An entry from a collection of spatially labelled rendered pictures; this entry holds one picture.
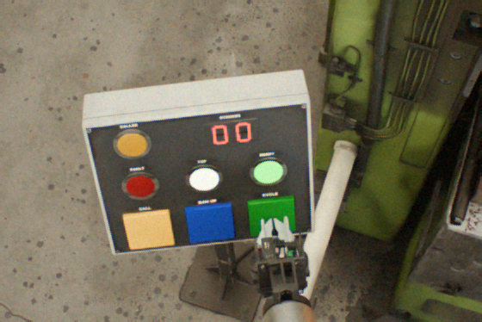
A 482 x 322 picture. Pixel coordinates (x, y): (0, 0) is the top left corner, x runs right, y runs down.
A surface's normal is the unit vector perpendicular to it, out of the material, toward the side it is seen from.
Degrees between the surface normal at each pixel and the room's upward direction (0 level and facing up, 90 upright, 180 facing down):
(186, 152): 60
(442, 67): 90
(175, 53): 0
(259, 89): 30
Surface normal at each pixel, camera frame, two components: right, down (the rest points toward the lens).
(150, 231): 0.08, 0.65
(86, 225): -0.03, -0.33
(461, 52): -0.32, 0.90
